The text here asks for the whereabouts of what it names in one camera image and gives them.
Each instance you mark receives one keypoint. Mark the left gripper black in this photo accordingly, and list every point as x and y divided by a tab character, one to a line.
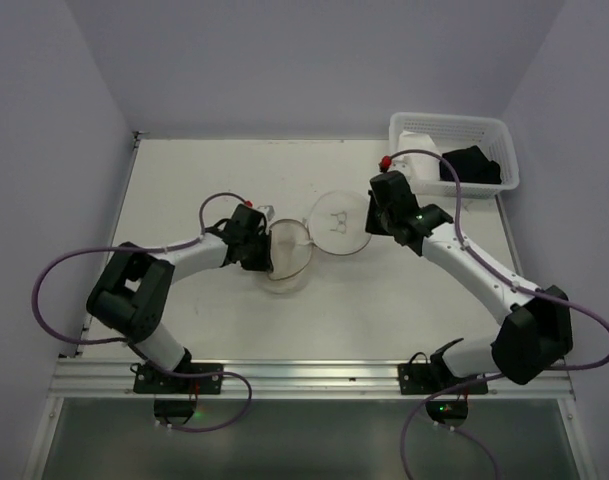
260	248

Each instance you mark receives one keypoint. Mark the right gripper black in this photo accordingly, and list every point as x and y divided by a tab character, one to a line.
379	220

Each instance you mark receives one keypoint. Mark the white bra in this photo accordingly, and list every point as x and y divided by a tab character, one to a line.
417	166

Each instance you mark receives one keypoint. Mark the black bra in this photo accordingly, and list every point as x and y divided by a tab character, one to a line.
472	166

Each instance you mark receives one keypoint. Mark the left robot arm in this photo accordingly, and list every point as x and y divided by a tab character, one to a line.
132	290

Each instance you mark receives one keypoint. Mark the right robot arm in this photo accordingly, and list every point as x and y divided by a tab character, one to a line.
534	325

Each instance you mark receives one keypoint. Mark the white plastic basket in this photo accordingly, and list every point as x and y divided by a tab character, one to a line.
453	132

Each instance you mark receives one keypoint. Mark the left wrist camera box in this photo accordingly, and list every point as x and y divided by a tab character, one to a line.
267	210

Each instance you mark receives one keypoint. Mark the aluminium rail frame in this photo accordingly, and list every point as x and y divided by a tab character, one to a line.
342	337

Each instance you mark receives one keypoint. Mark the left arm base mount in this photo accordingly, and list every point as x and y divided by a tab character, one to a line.
176	398

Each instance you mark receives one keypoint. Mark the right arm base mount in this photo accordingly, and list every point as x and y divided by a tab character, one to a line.
421	376

